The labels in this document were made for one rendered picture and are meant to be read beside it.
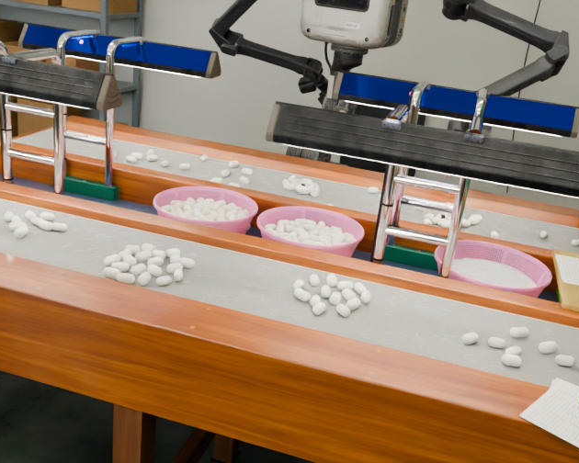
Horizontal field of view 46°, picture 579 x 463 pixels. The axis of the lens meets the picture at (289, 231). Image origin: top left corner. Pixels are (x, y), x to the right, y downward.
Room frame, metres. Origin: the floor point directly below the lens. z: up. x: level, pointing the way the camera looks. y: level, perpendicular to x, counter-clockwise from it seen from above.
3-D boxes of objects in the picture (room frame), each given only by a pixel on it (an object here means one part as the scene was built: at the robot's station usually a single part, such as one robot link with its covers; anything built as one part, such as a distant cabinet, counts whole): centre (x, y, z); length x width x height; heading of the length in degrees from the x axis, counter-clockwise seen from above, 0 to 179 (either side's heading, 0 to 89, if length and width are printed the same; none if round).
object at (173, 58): (2.02, 0.56, 1.08); 0.62 x 0.08 x 0.07; 76
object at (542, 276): (1.47, -0.48, 0.72); 0.27 x 0.27 x 0.10
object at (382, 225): (1.32, -0.26, 0.90); 0.20 x 0.19 x 0.45; 76
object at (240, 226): (1.64, 0.22, 0.72); 0.27 x 0.27 x 0.10
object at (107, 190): (1.94, 0.58, 0.90); 0.20 x 0.19 x 0.45; 76
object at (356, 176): (2.15, -0.03, 0.67); 1.81 x 0.12 x 0.19; 76
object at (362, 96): (1.78, -0.38, 1.08); 0.62 x 0.08 x 0.07; 76
